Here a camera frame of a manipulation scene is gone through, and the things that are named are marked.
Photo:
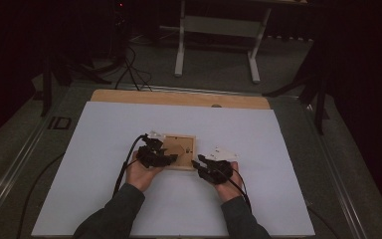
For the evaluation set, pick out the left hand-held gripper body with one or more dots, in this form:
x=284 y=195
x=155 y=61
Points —
x=151 y=154

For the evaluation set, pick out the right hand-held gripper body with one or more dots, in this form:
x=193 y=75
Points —
x=219 y=169

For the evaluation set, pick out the square wooden box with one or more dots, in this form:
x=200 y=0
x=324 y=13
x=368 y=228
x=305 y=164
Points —
x=183 y=147

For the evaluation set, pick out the person's right hand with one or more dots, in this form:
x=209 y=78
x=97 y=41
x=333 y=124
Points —
x=230 y=191

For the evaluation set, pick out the person's left hand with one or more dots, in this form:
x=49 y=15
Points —
x=141 y=177

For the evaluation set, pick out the white table mat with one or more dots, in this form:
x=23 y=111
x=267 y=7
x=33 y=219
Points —
x=192 y=205

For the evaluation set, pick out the black floor plate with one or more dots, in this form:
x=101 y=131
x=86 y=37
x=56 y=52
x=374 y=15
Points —
x=59 y=123

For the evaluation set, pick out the black stand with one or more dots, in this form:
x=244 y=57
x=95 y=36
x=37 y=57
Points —
x=318 y=99
x=47 y=89

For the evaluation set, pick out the dark device with red light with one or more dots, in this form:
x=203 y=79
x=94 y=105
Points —
x=120 y=30

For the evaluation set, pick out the white metal stand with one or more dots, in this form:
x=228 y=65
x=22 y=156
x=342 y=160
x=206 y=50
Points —
x=222 y=26

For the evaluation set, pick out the metal floor rail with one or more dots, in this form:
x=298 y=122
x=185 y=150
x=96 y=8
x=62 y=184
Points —
x=10 y=176
x=338 y=179

